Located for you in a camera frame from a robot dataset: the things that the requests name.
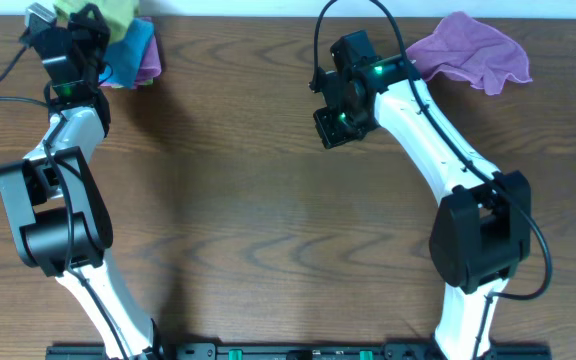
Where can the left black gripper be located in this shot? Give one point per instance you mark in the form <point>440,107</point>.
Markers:
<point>79,30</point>

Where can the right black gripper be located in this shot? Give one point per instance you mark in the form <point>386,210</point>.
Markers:
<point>330,136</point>

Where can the green microfiber cloth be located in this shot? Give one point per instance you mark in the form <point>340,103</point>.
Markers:
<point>118,14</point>

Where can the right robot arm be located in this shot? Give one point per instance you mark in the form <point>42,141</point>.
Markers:
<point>478,239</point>

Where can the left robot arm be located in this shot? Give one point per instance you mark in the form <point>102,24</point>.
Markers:
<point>56,213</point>

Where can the blue folded cloth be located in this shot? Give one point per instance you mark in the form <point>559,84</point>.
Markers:
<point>122,59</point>

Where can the purple folded cloth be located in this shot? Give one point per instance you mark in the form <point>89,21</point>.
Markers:
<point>151,66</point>

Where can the green folded cloth bottom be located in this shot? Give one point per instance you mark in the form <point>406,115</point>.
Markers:
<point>135,85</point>

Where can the purple crumpled cloth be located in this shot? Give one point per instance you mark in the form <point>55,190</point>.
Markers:
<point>464,49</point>

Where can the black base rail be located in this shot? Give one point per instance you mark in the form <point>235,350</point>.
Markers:
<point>389,351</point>

